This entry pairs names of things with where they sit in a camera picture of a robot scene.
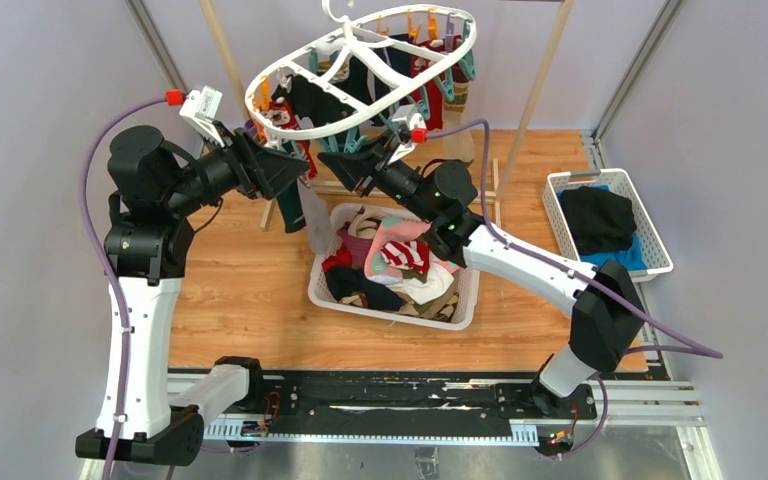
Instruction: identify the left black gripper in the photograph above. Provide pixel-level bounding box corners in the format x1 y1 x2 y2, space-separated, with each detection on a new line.
165 120 310 216

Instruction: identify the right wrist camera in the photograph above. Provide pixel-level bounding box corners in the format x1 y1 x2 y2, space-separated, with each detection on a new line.
388 104 426 163

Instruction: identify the teal clip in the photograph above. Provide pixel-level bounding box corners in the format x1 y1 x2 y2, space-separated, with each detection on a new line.
341 127 367 153

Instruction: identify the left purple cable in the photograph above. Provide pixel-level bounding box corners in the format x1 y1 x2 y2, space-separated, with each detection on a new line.
77 95 180 480

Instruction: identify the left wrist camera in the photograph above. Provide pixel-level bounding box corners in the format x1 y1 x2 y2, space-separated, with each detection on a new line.
164 86 227 147

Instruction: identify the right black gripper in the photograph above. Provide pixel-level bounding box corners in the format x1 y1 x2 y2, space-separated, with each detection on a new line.
316 132 437 225

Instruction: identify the black hanging sock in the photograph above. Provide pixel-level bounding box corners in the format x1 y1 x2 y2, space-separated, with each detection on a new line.
272 47 412 127

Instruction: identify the purple cable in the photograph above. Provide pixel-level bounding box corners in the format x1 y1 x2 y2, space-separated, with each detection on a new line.
423 119 724 462
77 95 180 480

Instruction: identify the red hanging sock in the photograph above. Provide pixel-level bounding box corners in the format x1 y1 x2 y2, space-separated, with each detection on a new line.
410 38 461 131

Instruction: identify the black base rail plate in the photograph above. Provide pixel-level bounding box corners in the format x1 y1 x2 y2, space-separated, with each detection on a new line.
206 371 598 443

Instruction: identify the white sock laundry basket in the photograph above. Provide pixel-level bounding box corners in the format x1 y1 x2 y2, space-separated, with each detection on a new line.
308 203 480 331

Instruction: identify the grey sock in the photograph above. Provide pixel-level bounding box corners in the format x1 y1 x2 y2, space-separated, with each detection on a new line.
297 180 334 255

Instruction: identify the white round clip hanger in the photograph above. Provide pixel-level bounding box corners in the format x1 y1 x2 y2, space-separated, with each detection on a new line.
243 1 477 140

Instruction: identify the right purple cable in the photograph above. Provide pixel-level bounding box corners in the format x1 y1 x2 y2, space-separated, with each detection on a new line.
423 119 724 462

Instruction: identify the black folded garment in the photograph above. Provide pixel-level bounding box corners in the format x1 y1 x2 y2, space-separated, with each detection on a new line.
558 186 637 255

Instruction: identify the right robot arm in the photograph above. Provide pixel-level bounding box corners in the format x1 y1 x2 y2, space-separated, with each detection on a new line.
317 134 643 417

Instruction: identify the pink sock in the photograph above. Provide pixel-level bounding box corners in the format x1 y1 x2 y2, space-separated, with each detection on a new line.
363 217 460 286

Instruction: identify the red white striped sock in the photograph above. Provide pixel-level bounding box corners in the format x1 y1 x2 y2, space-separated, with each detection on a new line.
381 240 431 274

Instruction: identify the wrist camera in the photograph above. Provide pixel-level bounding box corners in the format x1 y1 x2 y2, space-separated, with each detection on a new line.
388 104 426 163
164 86 227 147

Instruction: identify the tan striped hanging sock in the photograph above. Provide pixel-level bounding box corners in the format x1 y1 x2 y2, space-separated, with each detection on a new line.
442 65 475 164

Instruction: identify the dark teal sock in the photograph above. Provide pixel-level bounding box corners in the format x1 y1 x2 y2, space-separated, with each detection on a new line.
275 182 306 234

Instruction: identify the wooden drying rack frame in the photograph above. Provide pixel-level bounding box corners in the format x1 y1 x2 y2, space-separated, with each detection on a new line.
198 0 575 245

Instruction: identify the blue folded garment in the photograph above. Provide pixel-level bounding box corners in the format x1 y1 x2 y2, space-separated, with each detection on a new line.
556 185 649 275

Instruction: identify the white side basket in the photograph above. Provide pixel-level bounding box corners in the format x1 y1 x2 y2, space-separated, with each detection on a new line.
542 168 673 284

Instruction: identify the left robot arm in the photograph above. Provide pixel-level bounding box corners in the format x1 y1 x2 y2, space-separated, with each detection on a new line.
75 125 308 467

